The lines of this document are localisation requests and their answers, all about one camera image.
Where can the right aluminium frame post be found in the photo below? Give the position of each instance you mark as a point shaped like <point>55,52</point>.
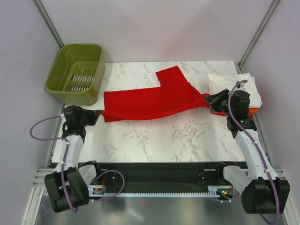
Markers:
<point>264,22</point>

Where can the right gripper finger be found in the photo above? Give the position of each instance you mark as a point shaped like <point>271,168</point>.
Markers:
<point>215,106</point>
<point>215,97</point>

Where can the olive green plastic basket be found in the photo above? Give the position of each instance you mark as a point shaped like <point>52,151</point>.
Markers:
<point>77,74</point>

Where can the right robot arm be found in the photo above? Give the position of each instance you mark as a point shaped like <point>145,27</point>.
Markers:
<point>262,190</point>

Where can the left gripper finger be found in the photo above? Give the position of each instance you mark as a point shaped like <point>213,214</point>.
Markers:
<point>92,112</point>
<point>92,120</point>

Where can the aluminium frame post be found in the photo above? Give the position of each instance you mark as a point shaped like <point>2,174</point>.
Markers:
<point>264,22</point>
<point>50,25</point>

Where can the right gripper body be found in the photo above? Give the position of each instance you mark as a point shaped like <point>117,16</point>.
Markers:
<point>223,102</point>

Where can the folded red t-shirt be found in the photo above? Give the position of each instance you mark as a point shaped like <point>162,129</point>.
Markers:
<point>224,114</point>

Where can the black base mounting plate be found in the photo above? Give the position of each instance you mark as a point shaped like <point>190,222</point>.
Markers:
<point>176,177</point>

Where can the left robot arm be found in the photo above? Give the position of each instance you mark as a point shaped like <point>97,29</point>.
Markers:
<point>67,186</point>

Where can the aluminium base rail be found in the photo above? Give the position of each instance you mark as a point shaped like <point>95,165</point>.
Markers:
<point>39,180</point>

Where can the folded white t-shirt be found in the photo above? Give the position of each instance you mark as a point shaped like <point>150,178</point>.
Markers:
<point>217,83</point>

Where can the red t-shirt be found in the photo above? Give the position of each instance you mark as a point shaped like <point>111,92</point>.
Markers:
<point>224,114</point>
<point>174,95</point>

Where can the white slotted cable duct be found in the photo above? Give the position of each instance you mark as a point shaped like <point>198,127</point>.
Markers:
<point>99,191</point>

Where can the left aluminium frame post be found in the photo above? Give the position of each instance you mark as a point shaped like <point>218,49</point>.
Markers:
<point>50,25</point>

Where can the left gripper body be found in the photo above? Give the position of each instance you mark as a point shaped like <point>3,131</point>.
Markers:
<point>83,120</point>

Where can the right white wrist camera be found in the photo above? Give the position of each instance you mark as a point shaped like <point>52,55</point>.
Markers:
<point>240,86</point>

